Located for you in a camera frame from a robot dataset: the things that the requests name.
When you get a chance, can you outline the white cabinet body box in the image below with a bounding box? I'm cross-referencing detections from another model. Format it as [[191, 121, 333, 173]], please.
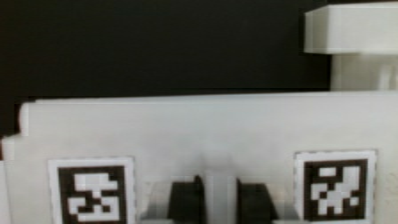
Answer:
[[304, 1, 398, 91]]

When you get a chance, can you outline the small white cabinet panel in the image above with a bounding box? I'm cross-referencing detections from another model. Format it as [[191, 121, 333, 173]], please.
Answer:
[[0, 92, 398, 224]]

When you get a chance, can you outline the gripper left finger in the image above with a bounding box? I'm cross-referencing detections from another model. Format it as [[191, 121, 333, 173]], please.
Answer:
[[141, 174, 208, 224]]

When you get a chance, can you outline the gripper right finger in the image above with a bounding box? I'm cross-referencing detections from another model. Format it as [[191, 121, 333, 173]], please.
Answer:
[[237, 181, 297, 224]]

